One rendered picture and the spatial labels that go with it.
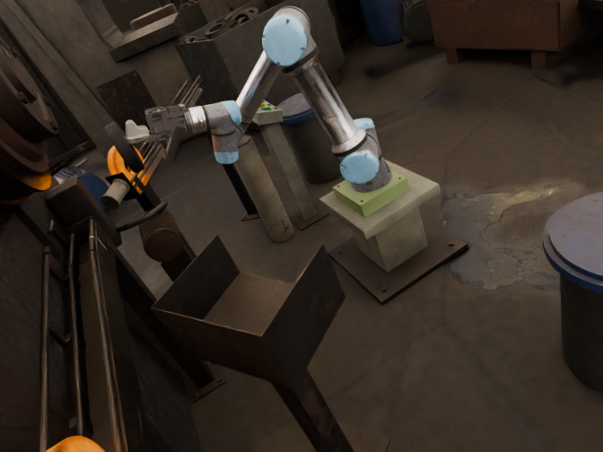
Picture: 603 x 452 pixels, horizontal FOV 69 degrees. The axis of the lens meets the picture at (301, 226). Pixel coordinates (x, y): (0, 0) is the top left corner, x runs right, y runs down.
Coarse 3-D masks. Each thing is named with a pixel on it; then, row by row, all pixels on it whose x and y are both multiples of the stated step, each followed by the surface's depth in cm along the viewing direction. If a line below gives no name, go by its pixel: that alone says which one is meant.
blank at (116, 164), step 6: (114, 150) 147; (108, 156) 146; (114, 156) 145; (120, 156) 148; (108, 162) 146; (114, 162) 145; (120, 162) 148; (114, 168) 145; (120, 168) 147; (126, 174) 149; (132, 174) 152; (144, 174) 158
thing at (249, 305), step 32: (224, 256) 93; (320, 256) 75; (192, 288) 86; (224, 288) 93; (256, 288) 91; (288, 288) 89; (320, 288) 76; (160, 320) 80; (192, 320) 72; (224, 320) 87; (256, 320) 84; (288, 320) 69; (320, 320) 76; (192, 352) 84; (224, 352) 75; (256, 352) 68; (288, 352) 69; (288, 384) 70; (320, 416) 102; (320, 448) 109; (352, 448) 115; (384, 448) 116
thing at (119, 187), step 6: (114, 180) 146; (120, 180) 146; (114, 186) 144; (120, 186) 145; (126, 186) 146; (108, 192) 142; (114, 192) 142; (120, 192) 144; (126, 192) 147; (102, 198) 141; (108, 198) 141; (114, 198) 141; (120, 198) 143; (108, 204) 143; (114, 204) 142
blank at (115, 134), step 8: (112, 128) 121; (120, 128) 128; (112, 136) 120; (120, 136) 120; (120, 144) 120; (128, 144) 122; (120, 152) 120; (128, 152) 121; (136, 152) 132; (128, 160) 122; (136, 160) 123; (136, 168) 125; (144, 168) 129
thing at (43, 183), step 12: (0, 168) 82; (12, 168) 86; (48, 168) 110; (0, 180) 85; (12, 180) 85; (24, 180) 89; (36, 180) 96; (48, 180) 104; (0, 192) 88; (12, 192) 90; (24, 192) 94
